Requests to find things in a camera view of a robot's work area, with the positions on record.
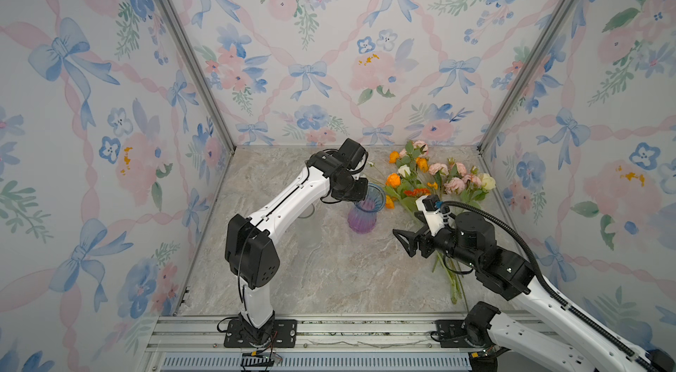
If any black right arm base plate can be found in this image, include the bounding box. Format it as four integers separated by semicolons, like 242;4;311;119
430;319;474;348

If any white rose flower stem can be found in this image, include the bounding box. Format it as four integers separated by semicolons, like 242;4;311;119
397;164;412;178

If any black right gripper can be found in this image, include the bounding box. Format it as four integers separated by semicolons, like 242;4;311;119
393;211;482;273

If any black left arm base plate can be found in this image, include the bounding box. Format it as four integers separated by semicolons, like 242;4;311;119
217;316;299;349

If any pink and cream rose spray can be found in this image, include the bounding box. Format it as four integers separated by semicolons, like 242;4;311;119
428;158;496;307

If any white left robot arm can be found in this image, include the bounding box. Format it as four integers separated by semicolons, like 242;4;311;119
225;139;368;333

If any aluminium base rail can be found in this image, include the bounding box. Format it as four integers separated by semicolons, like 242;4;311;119
142;313;556;372

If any orange-red gerbera flower stem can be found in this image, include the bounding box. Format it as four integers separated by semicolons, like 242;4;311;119
403;188;431;200

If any pink carnation flower spray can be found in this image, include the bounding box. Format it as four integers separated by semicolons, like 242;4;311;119
399;140;450;177

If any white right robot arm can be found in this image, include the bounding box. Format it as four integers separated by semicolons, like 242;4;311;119
393;204;675;371

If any aluminium corner post left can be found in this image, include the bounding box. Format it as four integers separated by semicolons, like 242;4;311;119
156;0;236;156

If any blue purple glass vase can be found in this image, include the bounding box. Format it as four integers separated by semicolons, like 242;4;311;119
347;184;386;234

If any aluminium corner post right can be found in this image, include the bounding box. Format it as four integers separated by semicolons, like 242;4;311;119
477;0;579;156

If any orange ranunculus flower spray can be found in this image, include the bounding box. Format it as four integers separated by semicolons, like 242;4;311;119
385;145;438;213

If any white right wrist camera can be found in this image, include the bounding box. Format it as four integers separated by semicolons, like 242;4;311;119
415;194;450;237

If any aluminium corner post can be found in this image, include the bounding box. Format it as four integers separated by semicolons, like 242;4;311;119
156;0;236;156
477;0;579;156

